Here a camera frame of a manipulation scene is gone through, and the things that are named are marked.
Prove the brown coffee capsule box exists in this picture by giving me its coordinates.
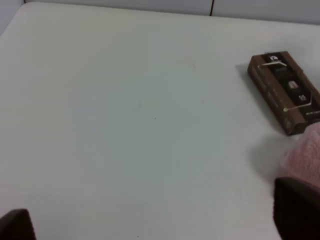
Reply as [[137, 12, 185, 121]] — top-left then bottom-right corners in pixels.
[[247, 51, 320, 136]]

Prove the pink rolled towel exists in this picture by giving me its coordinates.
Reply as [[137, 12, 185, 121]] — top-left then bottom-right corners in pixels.
[[282, 122, 320, 188]]

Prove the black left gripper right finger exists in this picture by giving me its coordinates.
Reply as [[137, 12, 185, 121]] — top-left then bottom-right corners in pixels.
[[273, 177, 320, 240]]

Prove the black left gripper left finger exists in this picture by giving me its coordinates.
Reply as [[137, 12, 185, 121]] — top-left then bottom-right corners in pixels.
[[0, 208, 37, 240]]

